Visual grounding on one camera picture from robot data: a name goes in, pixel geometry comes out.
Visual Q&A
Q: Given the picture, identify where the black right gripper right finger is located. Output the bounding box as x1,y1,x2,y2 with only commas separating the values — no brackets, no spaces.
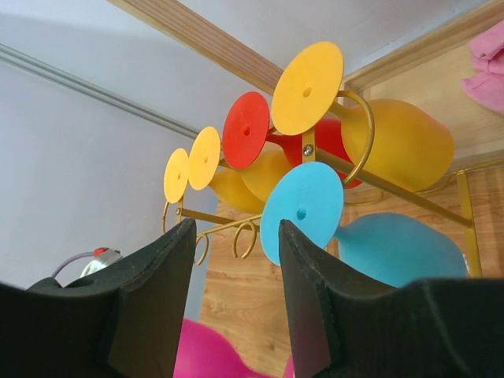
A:
278,220,503,377

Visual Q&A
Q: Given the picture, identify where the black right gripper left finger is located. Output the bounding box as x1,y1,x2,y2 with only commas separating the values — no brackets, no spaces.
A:
1,219,196,377

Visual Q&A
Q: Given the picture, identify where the red plastic wine glass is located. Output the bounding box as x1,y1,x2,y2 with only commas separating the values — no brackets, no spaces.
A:
222,91,350,169

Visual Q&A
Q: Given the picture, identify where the yellow plastic wine glass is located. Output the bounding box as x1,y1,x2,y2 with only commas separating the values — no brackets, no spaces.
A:
271,41,454,191

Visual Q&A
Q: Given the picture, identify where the magenta plastic wine glass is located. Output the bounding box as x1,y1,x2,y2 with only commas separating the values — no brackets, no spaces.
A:
172,317,296,378

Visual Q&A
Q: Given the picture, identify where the wooden pole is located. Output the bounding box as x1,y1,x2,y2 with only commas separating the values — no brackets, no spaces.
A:
111,0,283,95

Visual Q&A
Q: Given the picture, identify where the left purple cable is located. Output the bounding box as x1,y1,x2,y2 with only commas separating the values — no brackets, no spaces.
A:
53,251,98,283

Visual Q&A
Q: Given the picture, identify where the gold wire glass rack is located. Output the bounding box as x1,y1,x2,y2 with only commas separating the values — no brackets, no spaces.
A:
161,90,504,279

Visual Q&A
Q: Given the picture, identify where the hanging yellow wine glass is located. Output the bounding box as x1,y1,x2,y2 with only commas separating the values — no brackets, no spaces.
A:
164,148,265,214

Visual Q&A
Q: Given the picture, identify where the blue plastic wine glass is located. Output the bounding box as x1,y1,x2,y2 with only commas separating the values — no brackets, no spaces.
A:
260,162,467,287

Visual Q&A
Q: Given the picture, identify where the pink cloth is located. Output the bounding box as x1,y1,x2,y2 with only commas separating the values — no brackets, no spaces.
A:
461,20,503,115

